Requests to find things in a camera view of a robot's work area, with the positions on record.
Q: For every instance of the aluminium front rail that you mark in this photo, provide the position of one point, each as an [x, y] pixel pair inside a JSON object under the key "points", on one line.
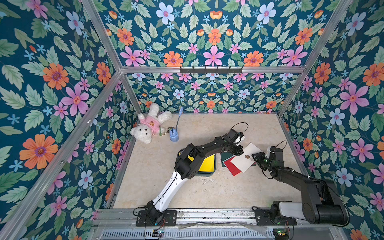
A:
{"points": [[205, 224]]}

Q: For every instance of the white envelope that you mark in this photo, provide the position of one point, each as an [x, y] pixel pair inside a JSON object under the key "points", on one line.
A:
{"points": [[245, 161]]}

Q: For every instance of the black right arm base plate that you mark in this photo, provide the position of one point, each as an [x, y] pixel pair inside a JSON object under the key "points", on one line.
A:
{"points": [[264, 218]]}

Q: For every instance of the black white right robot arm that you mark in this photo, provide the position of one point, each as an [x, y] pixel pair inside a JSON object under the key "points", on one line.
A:
{"points": [[320, 202]]}

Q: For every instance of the dark green envelope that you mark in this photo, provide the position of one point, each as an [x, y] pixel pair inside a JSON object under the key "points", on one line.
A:
{"points": [[226, 155]]}

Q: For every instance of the red envelope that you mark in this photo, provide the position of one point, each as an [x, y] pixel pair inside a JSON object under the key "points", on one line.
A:
{"points": [[231, 167]]}

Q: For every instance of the yellow envelope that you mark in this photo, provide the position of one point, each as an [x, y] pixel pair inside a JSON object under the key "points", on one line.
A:
{"points": [[183, 161]]}

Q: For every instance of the dark teal storage box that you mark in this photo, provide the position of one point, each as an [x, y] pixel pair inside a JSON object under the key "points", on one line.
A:
{"points": [[193, 162]]}

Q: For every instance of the left green circuit board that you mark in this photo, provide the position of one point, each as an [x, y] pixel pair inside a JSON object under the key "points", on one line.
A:
{"points": [[157, 233]]}

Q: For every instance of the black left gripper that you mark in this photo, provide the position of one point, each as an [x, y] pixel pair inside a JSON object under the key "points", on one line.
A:
{"points": [[239, 151]]}

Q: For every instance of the right green circuit board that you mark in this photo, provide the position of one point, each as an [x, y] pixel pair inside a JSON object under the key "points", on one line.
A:
{"points": [[280, 234]]}

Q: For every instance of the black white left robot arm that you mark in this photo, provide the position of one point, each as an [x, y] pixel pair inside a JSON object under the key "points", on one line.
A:
{"points": [[162, 201]]}

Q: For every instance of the white teddy bear pink shirt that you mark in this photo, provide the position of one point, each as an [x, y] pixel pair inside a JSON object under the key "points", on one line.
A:
{"points": [[151, 124]]}

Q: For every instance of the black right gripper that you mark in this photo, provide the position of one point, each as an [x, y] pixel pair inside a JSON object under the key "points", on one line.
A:
{"points": [[259, 159]]}

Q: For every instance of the metal hook rail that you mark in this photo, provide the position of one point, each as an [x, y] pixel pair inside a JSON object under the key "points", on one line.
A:
{"points": [[211, 70]]}

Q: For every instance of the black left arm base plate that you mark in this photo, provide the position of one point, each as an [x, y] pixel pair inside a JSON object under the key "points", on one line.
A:
{"points": [[165, 219]]}

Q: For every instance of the green circuit board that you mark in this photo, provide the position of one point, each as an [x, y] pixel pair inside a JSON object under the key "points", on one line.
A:
{"points": [[280, 234], [157, 233]]}

